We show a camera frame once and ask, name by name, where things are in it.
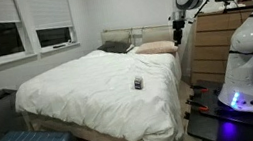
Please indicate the dark grey pillow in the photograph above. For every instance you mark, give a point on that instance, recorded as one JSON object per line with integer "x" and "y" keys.
{"x": 115, "y": 47}

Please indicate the black robot table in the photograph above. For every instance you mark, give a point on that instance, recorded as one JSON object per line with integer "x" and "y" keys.
{"x": 209, "y": 129}

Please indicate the narrow dark window pane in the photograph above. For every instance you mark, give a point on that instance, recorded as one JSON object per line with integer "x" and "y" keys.
{"x": 54, "y": 36}

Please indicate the narrow white roller blind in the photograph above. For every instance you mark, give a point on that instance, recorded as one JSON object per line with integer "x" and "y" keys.
{"x": 49, "y": 7}

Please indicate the pink pillow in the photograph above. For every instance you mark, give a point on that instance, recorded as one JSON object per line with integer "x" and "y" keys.
{"x": 156, "y": 47}

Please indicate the black remote control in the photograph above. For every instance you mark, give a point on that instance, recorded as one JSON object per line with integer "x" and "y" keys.
{"x": 59, "y": 45}

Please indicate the brown box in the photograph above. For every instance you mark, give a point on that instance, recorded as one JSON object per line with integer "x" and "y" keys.
{"x": 246, "y": 0}

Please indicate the white quilted duvet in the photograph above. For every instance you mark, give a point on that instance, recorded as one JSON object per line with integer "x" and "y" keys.
{"x": 95, "y": 85}

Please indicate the clear plastic jar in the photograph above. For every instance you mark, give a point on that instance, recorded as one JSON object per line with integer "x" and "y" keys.
{"x": 138, "y": 82}

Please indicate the orange black clamp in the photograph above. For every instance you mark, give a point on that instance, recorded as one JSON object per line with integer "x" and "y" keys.
{"x": 197, "y": 106}
{"x": 200, "y": 89}

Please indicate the white duvet bed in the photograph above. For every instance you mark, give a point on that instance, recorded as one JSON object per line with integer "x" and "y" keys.
{"x": 103, "y": 138}

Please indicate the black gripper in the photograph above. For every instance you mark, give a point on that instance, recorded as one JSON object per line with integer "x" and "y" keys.
{"x": 178, "y": 29}

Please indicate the beige headboard cushion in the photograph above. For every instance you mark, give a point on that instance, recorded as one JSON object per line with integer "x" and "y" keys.
{"x": 158, "y": 34}
{"x": 116, "y": 36}

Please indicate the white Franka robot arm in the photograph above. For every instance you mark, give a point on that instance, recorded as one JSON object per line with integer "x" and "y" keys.
{"x": 246, "y": 39}

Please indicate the wooden chest of drawers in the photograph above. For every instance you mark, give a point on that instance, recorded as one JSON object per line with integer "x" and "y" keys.
{"x": 210, "y": 47}

